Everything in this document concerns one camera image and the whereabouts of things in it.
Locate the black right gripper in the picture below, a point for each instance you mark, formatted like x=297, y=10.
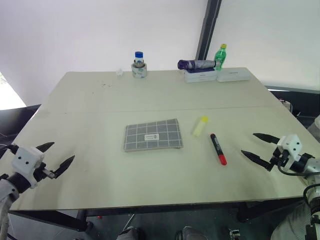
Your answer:
x=278, y=160

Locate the grey checked folded cloth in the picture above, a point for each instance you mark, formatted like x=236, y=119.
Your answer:
x=153, y=136

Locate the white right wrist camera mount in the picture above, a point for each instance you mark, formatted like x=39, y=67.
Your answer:
x=291, y=150

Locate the red and black marker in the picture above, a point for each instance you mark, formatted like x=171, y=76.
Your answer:
x=218, y=149

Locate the purple folded umbrella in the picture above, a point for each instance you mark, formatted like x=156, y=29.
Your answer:
x=196, y=64

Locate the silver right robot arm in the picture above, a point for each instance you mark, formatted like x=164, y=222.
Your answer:
x=311, y=180

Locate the flat white box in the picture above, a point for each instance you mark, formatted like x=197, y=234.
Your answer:
x=233, y=74

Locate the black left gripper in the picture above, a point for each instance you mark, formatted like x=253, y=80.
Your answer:
x=43, y=172

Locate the black table frame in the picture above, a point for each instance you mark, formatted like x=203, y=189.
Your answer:
x=65, y=218

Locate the white tape roll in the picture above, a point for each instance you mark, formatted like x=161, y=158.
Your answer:
x=139, y=71

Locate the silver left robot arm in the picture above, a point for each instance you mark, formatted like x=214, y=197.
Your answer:
x=6, y=197

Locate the white and purple box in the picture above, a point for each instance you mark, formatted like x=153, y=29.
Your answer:
x=200, y=75

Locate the dark vertical pillar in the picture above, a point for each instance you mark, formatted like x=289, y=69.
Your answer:
x=208, y=30

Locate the crumpled white paper scrap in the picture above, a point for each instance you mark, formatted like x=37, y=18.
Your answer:
x=120, y=72

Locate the green plastic bottle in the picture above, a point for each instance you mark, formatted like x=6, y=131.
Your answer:
x=220, y=58

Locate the blue capped glass bottle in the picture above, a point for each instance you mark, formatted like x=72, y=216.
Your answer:
x=139, y=59

